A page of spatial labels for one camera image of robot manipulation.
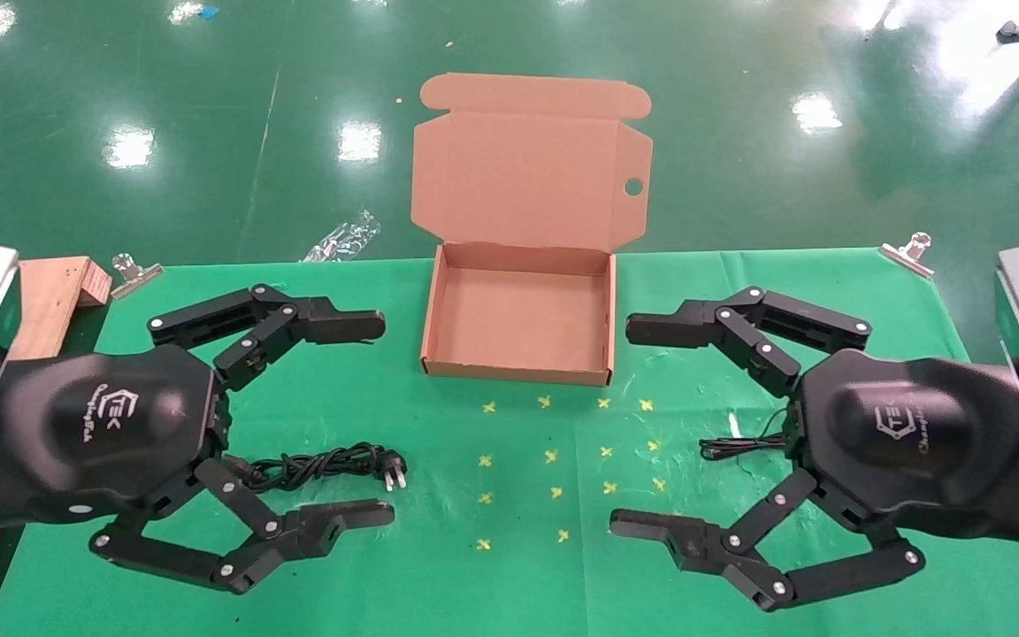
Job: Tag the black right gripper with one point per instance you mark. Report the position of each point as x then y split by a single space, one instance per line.
907 433

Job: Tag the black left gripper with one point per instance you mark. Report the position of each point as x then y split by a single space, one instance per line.
103 425

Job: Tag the open brown cardboard box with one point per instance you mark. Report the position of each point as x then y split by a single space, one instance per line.
518 177

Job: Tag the clear plastic wrapper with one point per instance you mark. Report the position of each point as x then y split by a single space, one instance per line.
341 239

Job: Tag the green table cloth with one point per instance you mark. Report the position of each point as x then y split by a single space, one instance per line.
456 584

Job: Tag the silver metal binder clip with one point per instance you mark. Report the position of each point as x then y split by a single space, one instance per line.
909 255
134 276

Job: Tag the brown wooden board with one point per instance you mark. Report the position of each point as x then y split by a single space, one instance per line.
54 301

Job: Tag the blue tape scrap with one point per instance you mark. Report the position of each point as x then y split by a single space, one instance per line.
208 12

